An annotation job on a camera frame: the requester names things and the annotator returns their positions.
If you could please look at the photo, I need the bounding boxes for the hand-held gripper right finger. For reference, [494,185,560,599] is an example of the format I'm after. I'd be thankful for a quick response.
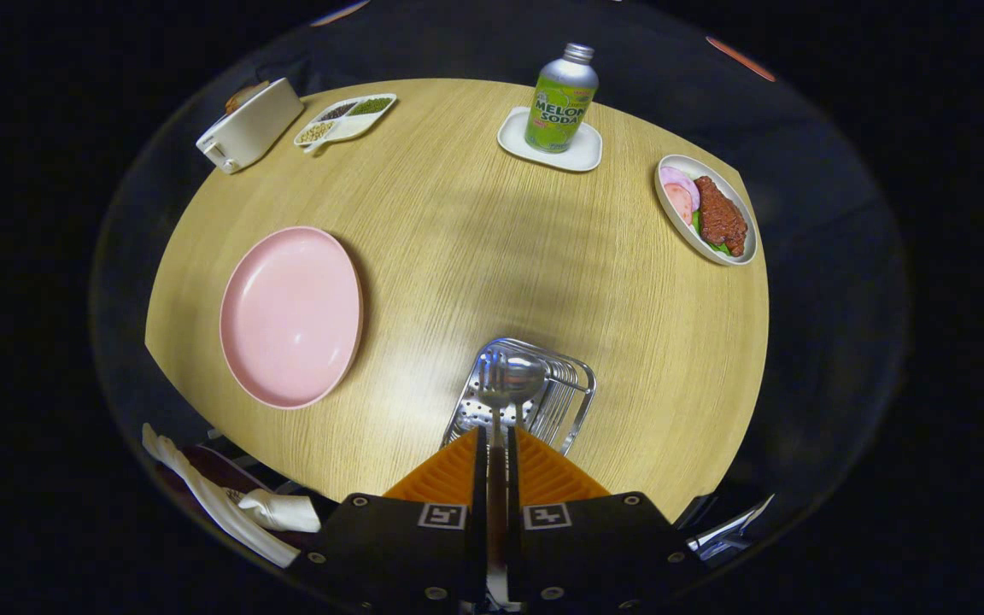
[505,427,698,612]

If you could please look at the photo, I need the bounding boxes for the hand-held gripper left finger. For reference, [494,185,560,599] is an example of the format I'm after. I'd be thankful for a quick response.
[308,427,489,612]

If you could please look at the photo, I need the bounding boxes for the fork with wooden handle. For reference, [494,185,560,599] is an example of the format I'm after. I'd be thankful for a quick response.
[477,354,517,609]

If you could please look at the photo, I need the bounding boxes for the spoon with wooden handle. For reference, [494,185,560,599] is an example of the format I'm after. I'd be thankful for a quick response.
[501,354,549,402]

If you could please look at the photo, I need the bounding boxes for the pink round plate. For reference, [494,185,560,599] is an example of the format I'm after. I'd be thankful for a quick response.
[219,225,365,411]

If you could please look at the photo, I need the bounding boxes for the white oval bowl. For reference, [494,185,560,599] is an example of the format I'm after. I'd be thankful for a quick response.
[654,154,759,267]

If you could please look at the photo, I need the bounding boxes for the pink ham slices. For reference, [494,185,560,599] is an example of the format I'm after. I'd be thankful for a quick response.
[659,166,701,227]

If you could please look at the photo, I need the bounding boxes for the white square coaster tray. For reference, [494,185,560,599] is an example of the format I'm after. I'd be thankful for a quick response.
[497,106,604,173]

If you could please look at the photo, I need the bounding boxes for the brown meat piece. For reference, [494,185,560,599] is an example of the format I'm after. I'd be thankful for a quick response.
[693,175,749,257]

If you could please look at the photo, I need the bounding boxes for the white divided snack dish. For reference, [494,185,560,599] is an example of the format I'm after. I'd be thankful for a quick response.
[293,93,398,155]

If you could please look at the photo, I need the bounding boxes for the green soda bottle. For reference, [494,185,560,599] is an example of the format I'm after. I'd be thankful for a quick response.
[524,43,600,155]

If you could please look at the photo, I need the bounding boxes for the cream toaster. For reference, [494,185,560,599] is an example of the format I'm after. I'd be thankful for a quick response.
[196,78,306,175]

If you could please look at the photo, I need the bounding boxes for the toasted bread slice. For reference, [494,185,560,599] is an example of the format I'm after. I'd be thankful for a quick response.
[225,80,272,114]

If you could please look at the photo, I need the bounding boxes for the metal wire basket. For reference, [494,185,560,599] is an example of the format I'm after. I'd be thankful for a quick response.
[442,337,598,456]

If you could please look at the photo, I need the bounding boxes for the white cloth strap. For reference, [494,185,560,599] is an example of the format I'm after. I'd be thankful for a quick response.
[142,423,322,569]

